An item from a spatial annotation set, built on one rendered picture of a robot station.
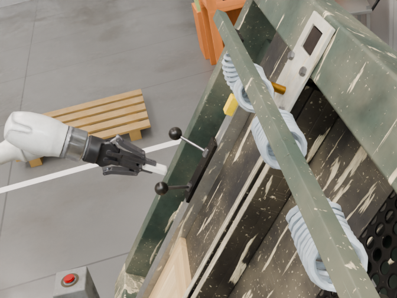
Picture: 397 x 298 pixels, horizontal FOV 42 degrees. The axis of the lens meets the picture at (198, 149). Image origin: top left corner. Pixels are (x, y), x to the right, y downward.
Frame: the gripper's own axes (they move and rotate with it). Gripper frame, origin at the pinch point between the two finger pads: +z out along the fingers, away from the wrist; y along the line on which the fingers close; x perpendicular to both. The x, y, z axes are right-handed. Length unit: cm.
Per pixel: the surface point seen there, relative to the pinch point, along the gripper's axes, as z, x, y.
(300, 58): 5, 41, -54
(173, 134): 0.8, 0.8, -12.2
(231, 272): 13.0, 44.3, -6.5
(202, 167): 10.7, 5.9, -7.9
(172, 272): 14.1, 13.9, 24.1
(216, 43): 99, -342, 55
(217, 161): 13.7, 6.8, -11.4
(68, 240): 8, -155, 168
